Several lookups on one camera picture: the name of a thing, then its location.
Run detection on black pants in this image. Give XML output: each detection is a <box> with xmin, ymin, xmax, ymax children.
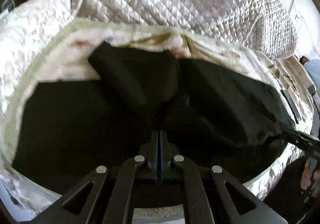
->
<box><xmin>12</xmin><ymin>43</ymin><xmax>295</xmax><ymax>194</ymax></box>

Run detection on right hand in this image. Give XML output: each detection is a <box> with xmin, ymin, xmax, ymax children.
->
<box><xmin>300</xmin><ymin>156</ymin><xmax>319</xmax><ymax>194</ymax></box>

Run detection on floral plush blanket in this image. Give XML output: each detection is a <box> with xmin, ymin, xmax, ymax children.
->
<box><xmin>1</xmin><ymin>19</ymin><xmax>315</xmax><ymax>212</ymax></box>

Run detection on pink quilted bedspread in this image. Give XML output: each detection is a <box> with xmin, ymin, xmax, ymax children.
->
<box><xmin>73</xmin><ymin>0</ymin><xmax>297</xmax><ymax>59</ymax></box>

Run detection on white floral comforter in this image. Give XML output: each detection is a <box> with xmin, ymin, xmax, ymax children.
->
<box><xmin>1</xmin><ymin>0</ymin><xmax>75</xmax><ymax>215</ymax></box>

